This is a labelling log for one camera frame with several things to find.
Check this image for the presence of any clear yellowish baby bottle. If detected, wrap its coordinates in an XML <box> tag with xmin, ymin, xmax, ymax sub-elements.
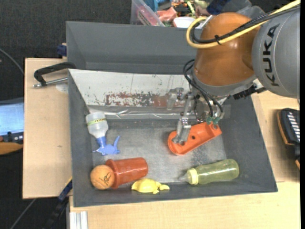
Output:
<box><xmin>179</xmin><ymin>158</ymin><xmax>240</xmax><ymax>186</ymax></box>

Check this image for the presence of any grey metal bin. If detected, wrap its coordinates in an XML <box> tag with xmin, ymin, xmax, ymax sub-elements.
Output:
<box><xmin>65</xmin><ymin>21</ymin><xmax>279</xmax><ymax>208</ymax></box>

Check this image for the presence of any orange ball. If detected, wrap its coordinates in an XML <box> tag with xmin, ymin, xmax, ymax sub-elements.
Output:
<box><xmin>90</xmin><ymin>164</ymin><xmax>116</xmax><ymax>190</ymax></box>

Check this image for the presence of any pale wood board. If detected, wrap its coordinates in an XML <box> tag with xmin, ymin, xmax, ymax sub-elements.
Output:
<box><xmin>22</xmin><ymin>57</ymin><xmax>73</xmax><ymax>199</ymax></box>

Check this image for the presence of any clear spray bottle blue trigger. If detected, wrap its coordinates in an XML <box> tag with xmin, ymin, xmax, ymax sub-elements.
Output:
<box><xmin>85</xmin><ymin>111</ymin><xmax>121</xmax><ymax>156</ymax></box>

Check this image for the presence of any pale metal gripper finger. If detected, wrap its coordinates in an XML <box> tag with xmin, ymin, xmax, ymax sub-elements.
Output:
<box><xmin>172</xmin><ymin>122</ymin><xmax>183</xmax><ymax>144</ymax></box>
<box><xmin>179</xmin><ymin>118</ymin><xmax>192</xmax><ymax>143</ymax></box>

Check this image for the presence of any yellow toy turtle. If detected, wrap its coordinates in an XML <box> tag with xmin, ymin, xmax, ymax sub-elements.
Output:
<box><xmin>131</xmin><ymin>178</ymin><xmax>171</xmax><ymax>195</ymax></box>

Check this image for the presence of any red plastic cup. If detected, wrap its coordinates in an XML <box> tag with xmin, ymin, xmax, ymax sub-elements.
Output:
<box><xmin>105</xmin><ymin>157</ymin><xmax>149</xmax><ymax>190</ymax></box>

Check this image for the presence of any black cylinder on white bracket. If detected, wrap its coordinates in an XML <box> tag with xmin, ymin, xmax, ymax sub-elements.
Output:
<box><xmin>233</xmin><ymin>78</ymin><xmax>263</xmax><ymax>101</ymax></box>

